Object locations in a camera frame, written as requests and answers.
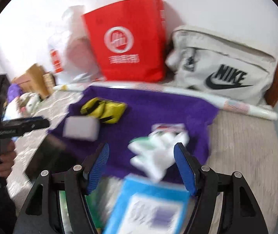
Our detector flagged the white foam block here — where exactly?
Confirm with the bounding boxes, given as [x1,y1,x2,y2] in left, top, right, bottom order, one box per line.
[62,116,100,142]

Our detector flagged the strawberry print card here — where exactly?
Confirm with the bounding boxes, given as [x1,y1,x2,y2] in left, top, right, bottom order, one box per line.
[151,123,186,134]

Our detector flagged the yellow black pouch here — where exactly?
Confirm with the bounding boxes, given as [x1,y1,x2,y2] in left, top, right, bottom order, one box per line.
[80,97,127,124]

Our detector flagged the left hand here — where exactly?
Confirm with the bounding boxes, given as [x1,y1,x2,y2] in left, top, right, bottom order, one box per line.
[0,141,17,179]

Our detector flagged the dark green tea tin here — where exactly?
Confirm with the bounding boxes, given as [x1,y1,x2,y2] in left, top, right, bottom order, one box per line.
[25,134,66,183]

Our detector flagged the brown cardboard boxes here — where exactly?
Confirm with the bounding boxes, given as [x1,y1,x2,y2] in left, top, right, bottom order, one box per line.
[11,63,56,99]

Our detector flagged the purple towel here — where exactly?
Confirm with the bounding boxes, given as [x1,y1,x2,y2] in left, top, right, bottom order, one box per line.
[48,85,220,183]

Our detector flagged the blue tissue box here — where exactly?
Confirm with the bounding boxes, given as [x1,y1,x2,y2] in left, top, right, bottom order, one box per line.
[104,174,190,233]

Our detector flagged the white Miniso plastic bag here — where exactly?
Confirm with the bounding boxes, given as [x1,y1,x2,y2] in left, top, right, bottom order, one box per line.
[47,4,106,84]

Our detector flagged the rolled white poster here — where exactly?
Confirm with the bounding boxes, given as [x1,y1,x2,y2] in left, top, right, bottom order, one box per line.
[53,81,278,121]

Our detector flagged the grey Nike bag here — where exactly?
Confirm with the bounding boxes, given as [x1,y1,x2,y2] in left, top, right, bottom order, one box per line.
[165,25,276,105]

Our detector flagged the red paper shopping bag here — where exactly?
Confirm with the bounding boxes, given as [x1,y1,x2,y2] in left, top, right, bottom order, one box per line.
[82,0,166,82]

